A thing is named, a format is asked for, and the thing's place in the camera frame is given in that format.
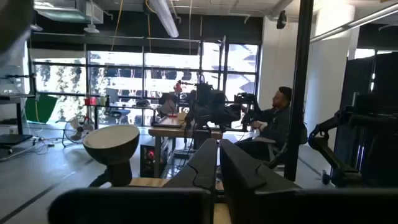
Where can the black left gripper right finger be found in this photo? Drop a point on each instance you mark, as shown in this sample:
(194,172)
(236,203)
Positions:
(239,174)

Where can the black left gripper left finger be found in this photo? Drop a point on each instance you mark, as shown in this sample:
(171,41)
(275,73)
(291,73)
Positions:
(199,168)

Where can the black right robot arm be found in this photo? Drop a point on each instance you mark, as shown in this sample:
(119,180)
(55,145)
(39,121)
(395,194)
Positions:
(329,158)

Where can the grey office chair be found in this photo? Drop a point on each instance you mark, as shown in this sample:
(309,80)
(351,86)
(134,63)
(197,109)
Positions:
(273,149)

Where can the wooden background table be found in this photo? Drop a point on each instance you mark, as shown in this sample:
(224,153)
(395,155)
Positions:
(174,131)

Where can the black computer tower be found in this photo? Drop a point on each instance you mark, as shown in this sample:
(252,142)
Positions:
(147,160)

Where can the black background robot rig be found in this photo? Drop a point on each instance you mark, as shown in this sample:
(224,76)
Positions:
(214,109)

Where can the person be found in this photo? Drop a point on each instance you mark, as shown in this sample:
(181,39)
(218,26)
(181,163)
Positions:
(168,105)
(276,124)

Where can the black desk lamp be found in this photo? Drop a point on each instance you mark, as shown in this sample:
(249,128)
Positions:
(112,155)

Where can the metal floor fan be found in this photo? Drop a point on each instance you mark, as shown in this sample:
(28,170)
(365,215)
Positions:
(77,129)

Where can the red container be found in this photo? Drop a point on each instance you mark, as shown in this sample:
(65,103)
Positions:
(90,101)

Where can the white ceiling light tube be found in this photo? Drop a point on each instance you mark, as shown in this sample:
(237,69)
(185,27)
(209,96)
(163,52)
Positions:
(164,17)

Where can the green board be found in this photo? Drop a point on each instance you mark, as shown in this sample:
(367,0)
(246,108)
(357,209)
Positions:
(42,109)

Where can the white pendant lamp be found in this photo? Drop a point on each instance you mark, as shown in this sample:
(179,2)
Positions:
(91,29)

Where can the black side desk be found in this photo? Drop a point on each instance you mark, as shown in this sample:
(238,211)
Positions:
(12,140)

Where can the silver overhead bar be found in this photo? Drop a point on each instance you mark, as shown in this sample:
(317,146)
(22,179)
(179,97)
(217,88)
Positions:
(357,21)

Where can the grey ceiling air unit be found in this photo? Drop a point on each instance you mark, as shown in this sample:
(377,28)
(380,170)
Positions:
(68,11)

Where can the black dome camera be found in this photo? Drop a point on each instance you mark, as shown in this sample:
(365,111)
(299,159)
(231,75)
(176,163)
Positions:
(281,19)

